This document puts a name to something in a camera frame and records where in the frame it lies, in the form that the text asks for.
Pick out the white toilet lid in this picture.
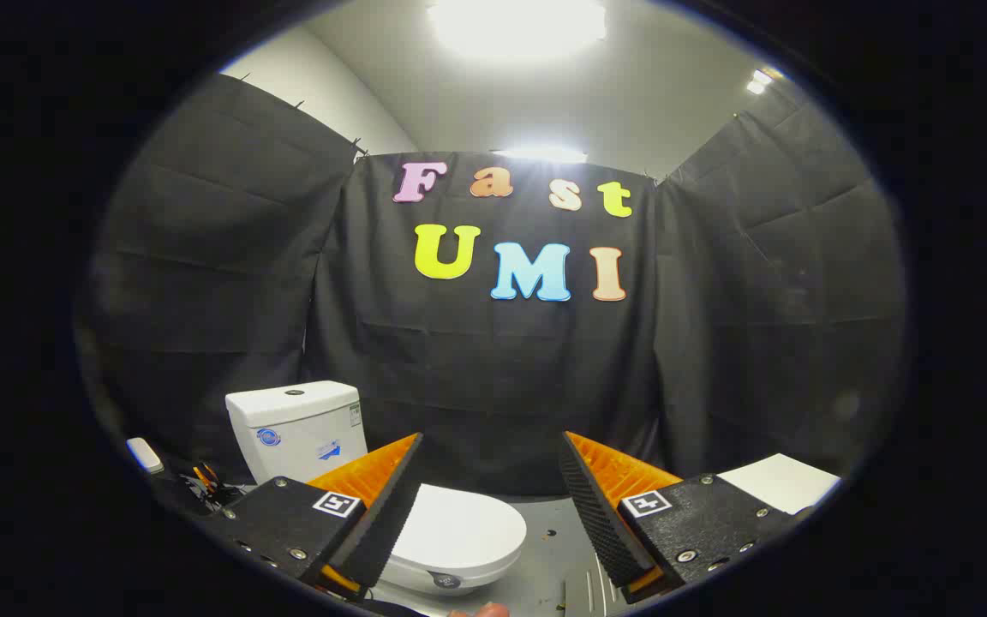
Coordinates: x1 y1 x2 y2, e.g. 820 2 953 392
391 484 529 577

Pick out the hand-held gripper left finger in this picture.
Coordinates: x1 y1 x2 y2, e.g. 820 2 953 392
202 433 424 601

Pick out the grey cabinet with white top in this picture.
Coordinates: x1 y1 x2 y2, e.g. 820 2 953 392
716 453 842 516

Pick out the white ceramic toilet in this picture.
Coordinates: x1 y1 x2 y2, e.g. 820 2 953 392
225 381 522 599

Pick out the orange and black cable bundle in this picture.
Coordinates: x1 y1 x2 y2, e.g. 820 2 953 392
180 463 242 516

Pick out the small white device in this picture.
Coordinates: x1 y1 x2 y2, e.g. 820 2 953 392
126 437 165 476

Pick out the large ceiling light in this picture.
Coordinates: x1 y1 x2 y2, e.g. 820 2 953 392
425 0 607 61

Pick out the black backdrop cloth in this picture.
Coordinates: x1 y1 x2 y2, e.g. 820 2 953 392
74 73 910 515

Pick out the long ceiling light strip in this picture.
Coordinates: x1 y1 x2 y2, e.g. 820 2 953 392
493 146 589 165

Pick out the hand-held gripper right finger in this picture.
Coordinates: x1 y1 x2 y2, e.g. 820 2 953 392
560 431 803 605

